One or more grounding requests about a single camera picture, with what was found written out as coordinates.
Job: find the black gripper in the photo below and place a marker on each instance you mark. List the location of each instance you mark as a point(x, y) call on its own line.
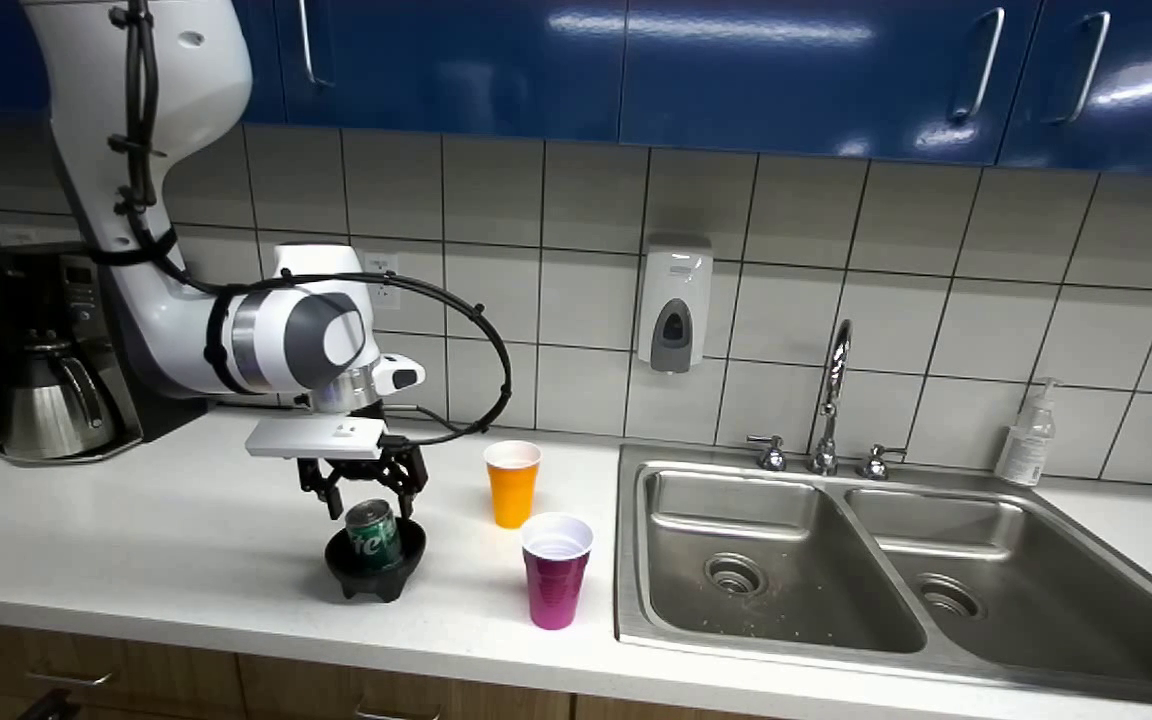
point(360, 478)

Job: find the green soda can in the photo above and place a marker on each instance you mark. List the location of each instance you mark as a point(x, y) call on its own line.
point(372, 530)

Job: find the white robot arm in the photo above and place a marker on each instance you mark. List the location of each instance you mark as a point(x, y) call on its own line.
point(178, 320)

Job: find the black bowl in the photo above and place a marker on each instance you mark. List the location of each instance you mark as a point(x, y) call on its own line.
point(378, 578)

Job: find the orange plastic cup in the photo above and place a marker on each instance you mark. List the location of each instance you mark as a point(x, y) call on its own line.
point(512, 490)

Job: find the purple plastic cup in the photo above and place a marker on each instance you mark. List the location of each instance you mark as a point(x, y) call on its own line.
point(559, 581)

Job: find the wooden lower cabinets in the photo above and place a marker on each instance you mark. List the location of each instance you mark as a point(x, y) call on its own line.
point(202, 681)

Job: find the steel coffee carafe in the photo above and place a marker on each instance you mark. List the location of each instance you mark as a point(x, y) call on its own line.
point(56, 401)

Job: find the black coffee maker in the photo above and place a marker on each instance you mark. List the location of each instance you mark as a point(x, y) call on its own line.
point(83, 293)

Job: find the chrome faucet knob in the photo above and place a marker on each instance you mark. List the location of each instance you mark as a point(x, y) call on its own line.
point(771, 454)
point(876, 463)

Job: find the steel double sink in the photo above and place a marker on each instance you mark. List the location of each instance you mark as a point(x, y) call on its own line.
point(788, 574)

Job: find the chrome faucet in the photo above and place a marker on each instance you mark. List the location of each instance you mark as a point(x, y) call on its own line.
point(828, 401)

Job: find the blue upper cabinets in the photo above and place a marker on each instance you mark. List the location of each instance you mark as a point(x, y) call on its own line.
point(739, 65)

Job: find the clear soap bottle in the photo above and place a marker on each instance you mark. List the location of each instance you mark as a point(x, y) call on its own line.
point(1027, 445)

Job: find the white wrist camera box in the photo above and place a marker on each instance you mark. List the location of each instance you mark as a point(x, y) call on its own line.
point(317, 437)

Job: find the white wall soap dispenser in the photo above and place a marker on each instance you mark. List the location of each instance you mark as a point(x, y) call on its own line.
point(675, 305)

